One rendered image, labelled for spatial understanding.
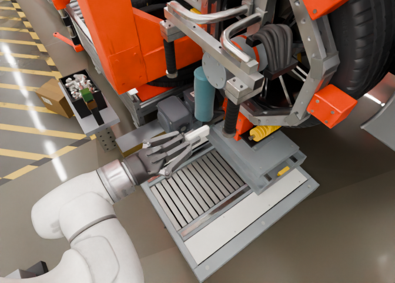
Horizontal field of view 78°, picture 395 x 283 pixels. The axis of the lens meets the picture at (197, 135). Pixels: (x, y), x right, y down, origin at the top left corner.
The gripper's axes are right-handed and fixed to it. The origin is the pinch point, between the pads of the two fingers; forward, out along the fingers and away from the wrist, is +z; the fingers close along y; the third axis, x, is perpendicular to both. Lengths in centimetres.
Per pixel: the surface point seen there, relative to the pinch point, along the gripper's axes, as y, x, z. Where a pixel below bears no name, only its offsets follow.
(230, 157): -17, -67, 35
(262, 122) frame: -2.7, -19.9, 32.5
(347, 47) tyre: 8.9, 16.0, 40.7
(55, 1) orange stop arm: -181, -34, -1
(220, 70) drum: -13.6, 4.4, 18.0
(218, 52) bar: -9.6, 14.9, 13.5
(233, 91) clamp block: 0.5, 10.5, 10.5
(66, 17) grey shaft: -183, -47, 1
